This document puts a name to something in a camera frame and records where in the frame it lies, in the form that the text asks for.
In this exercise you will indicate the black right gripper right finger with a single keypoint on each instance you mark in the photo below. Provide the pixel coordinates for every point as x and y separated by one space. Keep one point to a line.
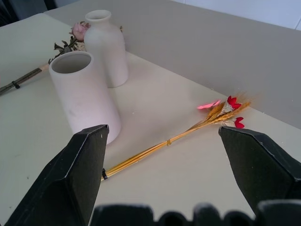
256 164

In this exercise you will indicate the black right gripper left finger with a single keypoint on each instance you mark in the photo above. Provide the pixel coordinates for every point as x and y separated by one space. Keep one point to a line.
68 179

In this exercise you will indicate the white cylindrical ceramic vase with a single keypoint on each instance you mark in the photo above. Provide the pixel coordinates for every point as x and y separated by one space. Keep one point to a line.
82 94

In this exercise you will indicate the white bottle-shaped ceramic vase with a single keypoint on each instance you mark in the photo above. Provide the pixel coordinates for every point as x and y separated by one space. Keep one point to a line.
107 44

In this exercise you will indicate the yellow wheat and red flower bouquet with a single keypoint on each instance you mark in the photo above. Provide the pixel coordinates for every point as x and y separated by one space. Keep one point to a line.
183 134

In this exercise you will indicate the pink rose dried bouquet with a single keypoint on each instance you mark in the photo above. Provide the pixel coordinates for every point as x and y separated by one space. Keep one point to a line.
58 50

